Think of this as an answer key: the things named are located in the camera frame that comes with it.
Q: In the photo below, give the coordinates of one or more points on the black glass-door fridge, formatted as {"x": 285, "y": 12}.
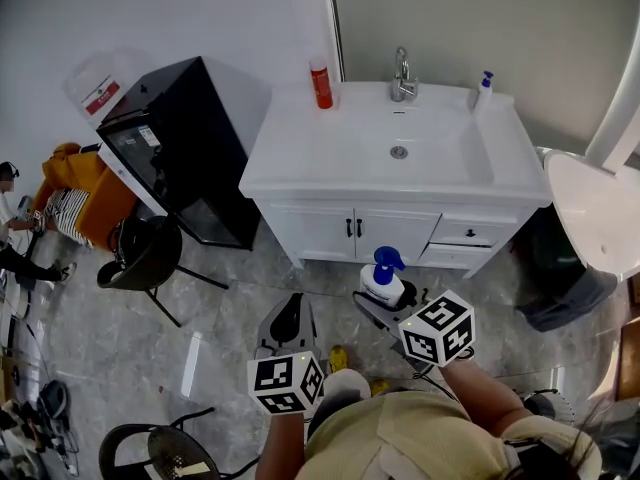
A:
{"x": 185, "y": 143}

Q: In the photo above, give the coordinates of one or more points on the person's left leg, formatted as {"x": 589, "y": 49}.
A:
{"x": 345, "y": 383}

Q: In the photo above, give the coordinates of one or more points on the metal sink drain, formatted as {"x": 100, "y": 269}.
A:
{"x": 398, "y": 152}

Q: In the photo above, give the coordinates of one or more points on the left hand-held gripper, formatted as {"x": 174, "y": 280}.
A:
{"x": 282, "y": 380}

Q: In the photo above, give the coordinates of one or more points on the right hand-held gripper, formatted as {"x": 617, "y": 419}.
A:
{"x": 437, "y": 330}

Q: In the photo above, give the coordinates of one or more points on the person's yellow shoe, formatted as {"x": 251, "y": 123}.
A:
{"x": 379, "y": 387}
{"x": 339, "y": 358}

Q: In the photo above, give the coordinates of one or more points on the wooden board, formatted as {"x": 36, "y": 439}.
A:
{"x": 629, "y": 363}

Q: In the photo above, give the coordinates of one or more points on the person's left yellow shoe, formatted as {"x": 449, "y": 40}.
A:
{"x": 339, "y": 358}

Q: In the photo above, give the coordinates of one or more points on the red bottle white cap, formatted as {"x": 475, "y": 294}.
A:
{"x": 321, "y": 85}

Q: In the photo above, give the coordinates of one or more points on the chrome faucet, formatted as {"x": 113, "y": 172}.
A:
{"x": 401, "y": 80}

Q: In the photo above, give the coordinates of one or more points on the white sink vanity cabinet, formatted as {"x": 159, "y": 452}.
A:
{"x": 325, "y": 168}

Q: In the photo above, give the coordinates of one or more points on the person's right yellow shoe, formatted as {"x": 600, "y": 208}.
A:
{"x": 379, "y": 387}

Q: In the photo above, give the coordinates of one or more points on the translucent container red label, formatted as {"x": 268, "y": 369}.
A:
{"x": 100, "y": 93}

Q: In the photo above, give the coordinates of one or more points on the dark bin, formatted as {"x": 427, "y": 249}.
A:
{"x": 560, "y": 278}

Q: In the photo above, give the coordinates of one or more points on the black metal chair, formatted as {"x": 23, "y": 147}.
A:
{"x": 170, "y": 450}
{"x": 145, "y": 253}

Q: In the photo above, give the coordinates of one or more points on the person's left forearm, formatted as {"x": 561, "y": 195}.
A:
{"x": 280, "y": 448}

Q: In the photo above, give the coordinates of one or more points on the person's torso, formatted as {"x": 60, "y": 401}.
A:
{"x": 425, "y": 443}

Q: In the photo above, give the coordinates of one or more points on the person's right forearm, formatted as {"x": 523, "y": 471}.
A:
{"x": 480, "y": 398}

